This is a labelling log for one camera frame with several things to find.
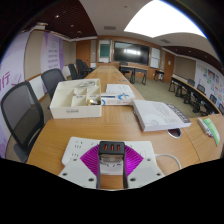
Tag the group of colourful wall posters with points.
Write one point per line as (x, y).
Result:
(211, 78)

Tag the white printed paper sheet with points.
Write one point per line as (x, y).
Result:
(120, 88)

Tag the row of black chairs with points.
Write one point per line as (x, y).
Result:
(80, 67)

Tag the green-white wall board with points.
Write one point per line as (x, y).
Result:
(104, 51)

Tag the large ceiling light panel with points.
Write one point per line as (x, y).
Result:
(160, 18)

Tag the white power strip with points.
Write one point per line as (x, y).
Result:
(76, 148)

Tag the wide purple wall banner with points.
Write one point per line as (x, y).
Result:
(11, 66)

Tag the black mesh office chair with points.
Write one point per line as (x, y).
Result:
(20, 110)
(51, 80)

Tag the white whiteboard eraser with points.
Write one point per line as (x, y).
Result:
(202, 125)

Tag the narrow purple wall banner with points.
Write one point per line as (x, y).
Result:
(51, 51)

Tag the dark presenter desk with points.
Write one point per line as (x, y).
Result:
(133, 68)

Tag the long dark side table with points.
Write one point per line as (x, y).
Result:
(180, 81)

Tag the green booklet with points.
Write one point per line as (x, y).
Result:
(213, 130)

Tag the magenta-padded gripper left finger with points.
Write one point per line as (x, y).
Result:
(90, 160)

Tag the white open compartment box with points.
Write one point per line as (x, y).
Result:
(73, 111)

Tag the black multi-port charger block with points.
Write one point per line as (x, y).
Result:
(111, 148)

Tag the small white-blue carton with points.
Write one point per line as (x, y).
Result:
(115, 99)

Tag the group of black side chairs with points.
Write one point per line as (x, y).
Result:
(201, 88)

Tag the thick white book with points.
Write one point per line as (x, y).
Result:
(156, 116)

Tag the white wall board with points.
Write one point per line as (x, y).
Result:
(155, 57)

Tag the small dark side table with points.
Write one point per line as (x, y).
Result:
(159, 71)

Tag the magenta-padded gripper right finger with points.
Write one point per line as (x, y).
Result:
(133, 160)

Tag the large black wall screen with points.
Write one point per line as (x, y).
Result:
(131, 52)

